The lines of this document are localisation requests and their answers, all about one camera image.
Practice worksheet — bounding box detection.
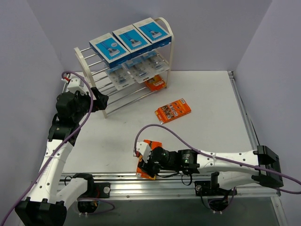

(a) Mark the small blue cartridge pack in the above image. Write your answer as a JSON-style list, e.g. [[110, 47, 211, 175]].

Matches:
[[106, 67, 135, 90]]

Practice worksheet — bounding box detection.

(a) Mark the gillette razor blister pack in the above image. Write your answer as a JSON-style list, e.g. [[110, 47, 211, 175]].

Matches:
[[124, 57, 155, 84], [143, 55, 170, 74]]

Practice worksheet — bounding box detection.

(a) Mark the orange Gillette styler box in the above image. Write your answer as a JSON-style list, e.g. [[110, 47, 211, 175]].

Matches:
[[155, 98, 191, 124]]

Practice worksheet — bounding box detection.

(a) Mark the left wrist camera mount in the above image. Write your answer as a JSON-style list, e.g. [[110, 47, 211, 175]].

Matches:
[[61, 75, 87, 95]]

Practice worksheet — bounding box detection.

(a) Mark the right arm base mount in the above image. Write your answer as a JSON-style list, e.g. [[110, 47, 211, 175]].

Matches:
[[194, 181, 237, 214]]

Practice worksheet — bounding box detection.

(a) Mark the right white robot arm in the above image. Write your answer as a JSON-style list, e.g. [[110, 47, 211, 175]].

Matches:
[[135, 142, 284, 194]]

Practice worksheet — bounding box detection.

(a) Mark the blue Harry's box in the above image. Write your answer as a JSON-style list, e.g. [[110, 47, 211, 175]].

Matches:
[[112, 24, 152, 58], [89, 33, 131, 68], [133, 17, 172, 49]]

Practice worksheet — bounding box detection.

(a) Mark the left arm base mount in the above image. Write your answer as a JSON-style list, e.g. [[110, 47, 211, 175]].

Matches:
[[77, 182, 111, 214]]

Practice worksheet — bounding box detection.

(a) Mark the Gillette razor blister pack front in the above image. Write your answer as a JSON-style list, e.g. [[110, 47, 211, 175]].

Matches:
[[143, 55, 170, 74]]

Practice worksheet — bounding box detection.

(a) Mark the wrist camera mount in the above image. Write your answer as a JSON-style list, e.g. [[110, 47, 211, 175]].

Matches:
[[61, 75, 87, 95], [133, 142, 151, 163]]

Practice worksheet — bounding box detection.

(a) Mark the cream metal-rod shelf rack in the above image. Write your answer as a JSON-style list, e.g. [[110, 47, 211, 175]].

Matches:
[[74, 17, 174, 118]]

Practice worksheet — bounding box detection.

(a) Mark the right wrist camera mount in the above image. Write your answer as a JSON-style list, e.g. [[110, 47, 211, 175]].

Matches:
[[133, 142, 151, 163]]

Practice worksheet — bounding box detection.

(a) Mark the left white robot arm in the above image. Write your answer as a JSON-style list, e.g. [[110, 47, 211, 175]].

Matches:
[[15, 87, 109, 226]]

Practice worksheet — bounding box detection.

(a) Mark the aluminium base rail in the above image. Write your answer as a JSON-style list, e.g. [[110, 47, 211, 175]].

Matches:
[[57, 172, 280, 201]]

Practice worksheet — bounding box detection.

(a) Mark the orange Gillette Fusion5 box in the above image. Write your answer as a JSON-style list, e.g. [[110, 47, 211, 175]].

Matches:
[[135, 139, 162, 180], [145, 75, 166, 91]]

